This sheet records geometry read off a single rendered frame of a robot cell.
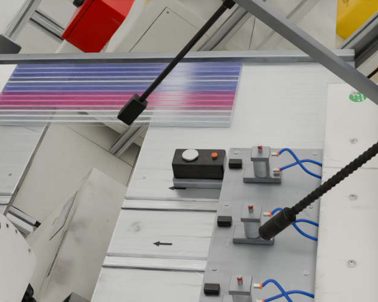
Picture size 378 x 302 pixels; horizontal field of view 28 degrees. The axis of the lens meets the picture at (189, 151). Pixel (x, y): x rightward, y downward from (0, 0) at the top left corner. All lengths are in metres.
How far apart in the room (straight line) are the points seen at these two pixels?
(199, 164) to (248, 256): 0.20
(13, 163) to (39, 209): 1.08
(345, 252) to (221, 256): 0.15
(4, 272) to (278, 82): 0.61
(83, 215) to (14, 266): 0.63
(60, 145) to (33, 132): 1.20
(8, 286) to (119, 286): 0.17
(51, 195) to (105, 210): 0.80
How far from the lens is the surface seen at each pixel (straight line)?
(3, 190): 1.20
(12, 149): 1.27
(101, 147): 2.58
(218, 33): 2.21
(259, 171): 1.01
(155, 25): 2.28
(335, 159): 1.02
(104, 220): 1.56
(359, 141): 1.05
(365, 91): 0.96
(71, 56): 1.44
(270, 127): 1.20
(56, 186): 2.39
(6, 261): 0.91
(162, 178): 1.14
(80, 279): 1.46
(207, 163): 1.08
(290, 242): 0.94
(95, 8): 1.75
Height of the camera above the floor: 1.76
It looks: 38 degrees down
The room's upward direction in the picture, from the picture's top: 46 degrees clockwise
